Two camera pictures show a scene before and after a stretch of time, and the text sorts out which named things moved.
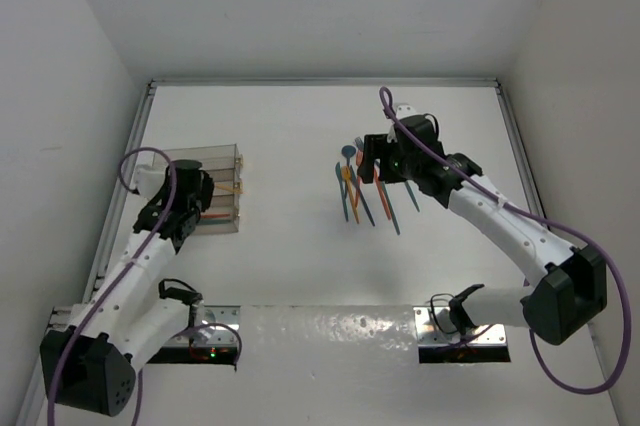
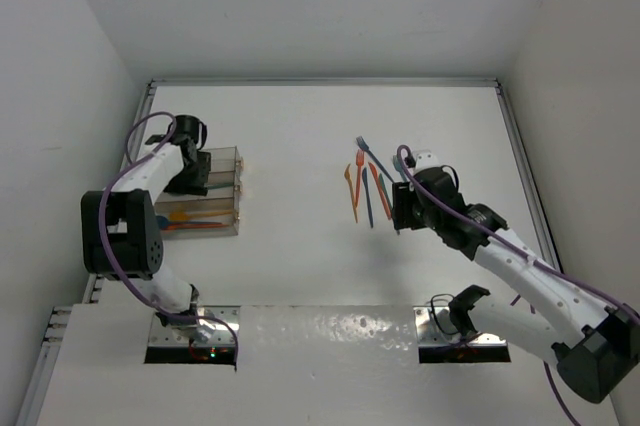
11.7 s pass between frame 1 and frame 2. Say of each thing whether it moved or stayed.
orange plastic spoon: moved
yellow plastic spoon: moved
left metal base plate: stayed
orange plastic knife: stayed
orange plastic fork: stayed
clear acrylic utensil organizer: stayed
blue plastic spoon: moved
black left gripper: moved
